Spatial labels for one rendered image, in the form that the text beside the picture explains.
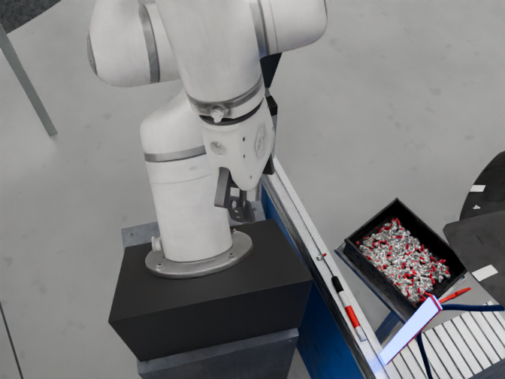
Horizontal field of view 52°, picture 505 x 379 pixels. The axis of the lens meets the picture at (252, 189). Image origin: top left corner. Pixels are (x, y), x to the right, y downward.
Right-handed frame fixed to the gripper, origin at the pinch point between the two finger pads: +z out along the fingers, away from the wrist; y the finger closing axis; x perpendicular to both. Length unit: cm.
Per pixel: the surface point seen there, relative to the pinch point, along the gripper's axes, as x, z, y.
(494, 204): -34, 37, 35
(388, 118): 4, 118, 145
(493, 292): -32.5, 20.2, 3.8
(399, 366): -19, 126, 32
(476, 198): -31, 39, 37
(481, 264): -30.7, 20.5, 8.4
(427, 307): -23.9, 19.0, -1.5
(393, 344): -19.5, 39.0, 0.6
